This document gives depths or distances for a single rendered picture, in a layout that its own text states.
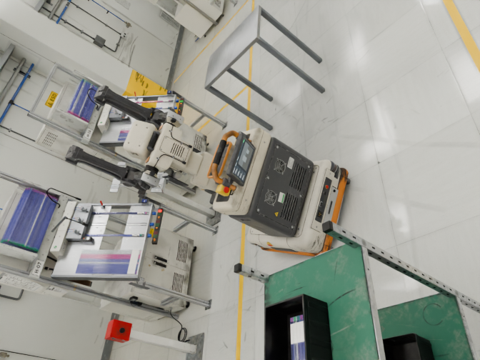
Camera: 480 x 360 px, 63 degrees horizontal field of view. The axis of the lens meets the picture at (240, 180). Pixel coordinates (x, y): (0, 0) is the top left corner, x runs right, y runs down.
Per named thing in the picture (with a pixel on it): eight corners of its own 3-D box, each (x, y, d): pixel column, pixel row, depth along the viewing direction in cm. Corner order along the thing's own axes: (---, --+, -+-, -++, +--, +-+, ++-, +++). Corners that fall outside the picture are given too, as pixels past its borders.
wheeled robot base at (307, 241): (352, 171, 267) (328, 154, 255) (331, 260, 249) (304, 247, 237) (287, 178, 322) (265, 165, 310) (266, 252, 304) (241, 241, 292)
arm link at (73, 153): (64, 156, 227) (71, 141, 230) (63, 160, 239) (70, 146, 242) (136, 185, 244) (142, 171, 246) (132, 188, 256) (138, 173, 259)
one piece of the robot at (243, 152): (262, 144, 237) (246, 125, 219) (245, 198, 227) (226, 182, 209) (246, 143, 243) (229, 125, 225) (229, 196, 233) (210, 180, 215)
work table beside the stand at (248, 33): (325, 91, 338) (256, 36, 298) (269, 131, 383) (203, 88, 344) (322, 58, 364) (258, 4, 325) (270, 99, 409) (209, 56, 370)
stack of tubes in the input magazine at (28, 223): (58, 198, 340) (27, 186, 326) (38, 251, 309) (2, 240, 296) (53, 203, 347) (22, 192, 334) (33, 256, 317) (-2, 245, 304)
